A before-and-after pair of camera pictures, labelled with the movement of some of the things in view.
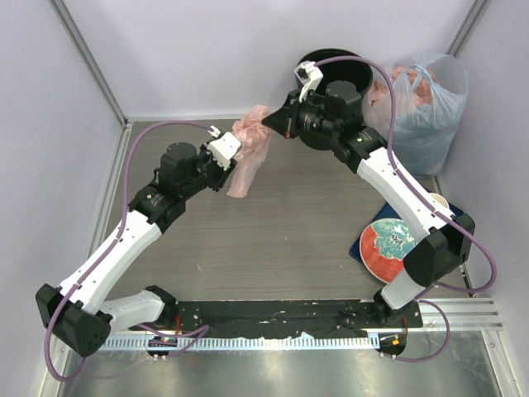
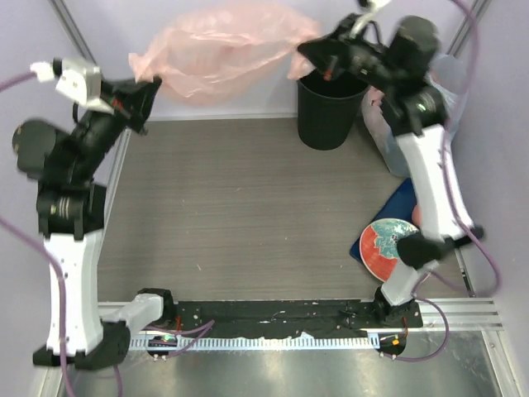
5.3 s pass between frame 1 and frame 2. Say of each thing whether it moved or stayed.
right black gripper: moved
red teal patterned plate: stayed
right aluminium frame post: stayed
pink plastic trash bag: moved
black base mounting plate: stayed
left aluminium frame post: stayed
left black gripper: moved
